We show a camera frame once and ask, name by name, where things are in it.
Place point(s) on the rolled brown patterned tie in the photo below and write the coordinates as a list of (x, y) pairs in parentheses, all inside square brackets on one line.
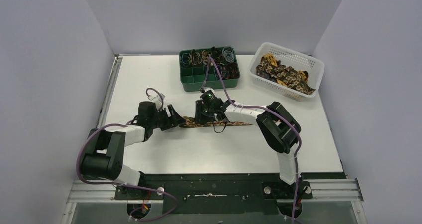
[(196, 58)]

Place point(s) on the rolled blue striped tie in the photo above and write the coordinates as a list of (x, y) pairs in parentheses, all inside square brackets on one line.
[(185, 60)]

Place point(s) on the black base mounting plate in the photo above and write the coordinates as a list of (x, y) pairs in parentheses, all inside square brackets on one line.
[(181, 194)]

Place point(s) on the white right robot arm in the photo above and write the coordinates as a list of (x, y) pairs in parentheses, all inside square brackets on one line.
[(279, 129)]

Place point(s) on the aluminium frame rail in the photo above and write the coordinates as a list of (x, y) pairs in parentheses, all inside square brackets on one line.
[(70, 206)]

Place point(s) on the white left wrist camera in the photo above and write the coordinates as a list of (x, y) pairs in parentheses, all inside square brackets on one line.
[(158, 100)]

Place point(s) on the rolled dark patterned tie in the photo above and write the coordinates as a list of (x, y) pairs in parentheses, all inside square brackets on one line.
[(217, 55)]

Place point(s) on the pile of patterned ties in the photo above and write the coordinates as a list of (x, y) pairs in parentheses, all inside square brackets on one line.
[(272, 69)]

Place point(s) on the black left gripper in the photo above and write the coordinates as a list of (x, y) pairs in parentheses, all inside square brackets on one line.
[(167, 117)]

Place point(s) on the rolled tan patterned tie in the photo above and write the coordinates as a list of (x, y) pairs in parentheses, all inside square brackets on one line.
[(205, 54)]

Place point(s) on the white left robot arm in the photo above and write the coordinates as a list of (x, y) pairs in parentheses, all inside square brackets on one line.
[(102, 155)]

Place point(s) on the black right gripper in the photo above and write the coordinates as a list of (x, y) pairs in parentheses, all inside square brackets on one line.
[(200, 117)]

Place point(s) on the orange green patterned tie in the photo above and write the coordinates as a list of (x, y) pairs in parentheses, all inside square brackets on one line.
[(190, 123)]

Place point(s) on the green divided organizer tray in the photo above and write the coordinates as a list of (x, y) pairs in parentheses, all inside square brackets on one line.
[(192, 78)]

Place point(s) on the rolled light blue tie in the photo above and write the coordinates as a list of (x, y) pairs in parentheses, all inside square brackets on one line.
[(228, 54)]

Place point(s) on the rolled dark red tie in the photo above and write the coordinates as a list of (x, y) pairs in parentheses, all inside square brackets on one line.
[(232, 71)]

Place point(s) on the rolled blue red tie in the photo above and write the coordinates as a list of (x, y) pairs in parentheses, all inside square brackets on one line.
[(220, 71)]

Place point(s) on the white plastic mesh basket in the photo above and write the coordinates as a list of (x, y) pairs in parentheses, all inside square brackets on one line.
[(297, 60)]

